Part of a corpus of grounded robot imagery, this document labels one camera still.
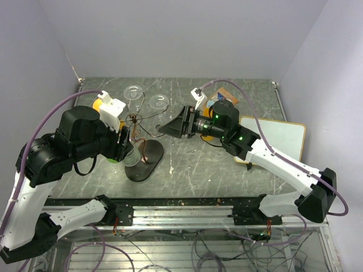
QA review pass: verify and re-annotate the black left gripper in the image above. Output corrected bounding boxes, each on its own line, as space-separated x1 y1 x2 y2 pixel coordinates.
71 113 134 163

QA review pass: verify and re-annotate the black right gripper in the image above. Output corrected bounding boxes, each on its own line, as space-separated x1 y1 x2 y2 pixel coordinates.
159 105 227 139

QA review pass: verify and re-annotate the clear wine glass front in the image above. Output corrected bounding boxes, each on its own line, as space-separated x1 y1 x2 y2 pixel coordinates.
122 145 141 167

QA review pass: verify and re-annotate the clear wine glass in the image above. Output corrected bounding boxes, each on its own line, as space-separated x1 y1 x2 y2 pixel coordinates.
122 145 141 167
149 94 170 109
124 85 143 112

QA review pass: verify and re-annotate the green plastic wine glass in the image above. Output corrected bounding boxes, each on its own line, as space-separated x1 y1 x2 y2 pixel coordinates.
107 159 119 164

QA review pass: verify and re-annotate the orange plastic wine glass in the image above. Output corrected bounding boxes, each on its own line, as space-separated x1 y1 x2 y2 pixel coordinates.
201 107 213 142

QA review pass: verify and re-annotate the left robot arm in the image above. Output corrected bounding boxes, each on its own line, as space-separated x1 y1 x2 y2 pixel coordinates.
1 106 133 264

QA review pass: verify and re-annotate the metal wine glass rack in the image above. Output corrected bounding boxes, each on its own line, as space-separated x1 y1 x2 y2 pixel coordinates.
125 103 168 182

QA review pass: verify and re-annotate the orange wine glass far left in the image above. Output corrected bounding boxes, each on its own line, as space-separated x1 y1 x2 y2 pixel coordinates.
92 98 103 112

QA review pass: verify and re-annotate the wooden picture coaster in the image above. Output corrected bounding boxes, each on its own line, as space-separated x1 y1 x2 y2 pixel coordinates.
205 87 239 108

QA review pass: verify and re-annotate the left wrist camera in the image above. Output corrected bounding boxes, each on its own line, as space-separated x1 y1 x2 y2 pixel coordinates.
98 91 127 132

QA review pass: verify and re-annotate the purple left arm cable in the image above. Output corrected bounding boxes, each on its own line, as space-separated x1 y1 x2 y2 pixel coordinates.
0 89 104 239

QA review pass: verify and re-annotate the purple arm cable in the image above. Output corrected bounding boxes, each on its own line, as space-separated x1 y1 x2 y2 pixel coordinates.
0 89 104 239
200 79 349 218

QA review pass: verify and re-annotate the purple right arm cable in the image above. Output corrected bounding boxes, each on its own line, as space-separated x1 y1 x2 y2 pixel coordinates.
200 79 349 218

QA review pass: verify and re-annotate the aluminium rail front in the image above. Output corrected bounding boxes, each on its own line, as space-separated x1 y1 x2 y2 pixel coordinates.
45 198 330 230

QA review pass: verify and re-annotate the small whiteboard yellow frame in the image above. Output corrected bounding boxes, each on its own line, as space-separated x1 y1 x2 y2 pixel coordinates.
234 116 306 171

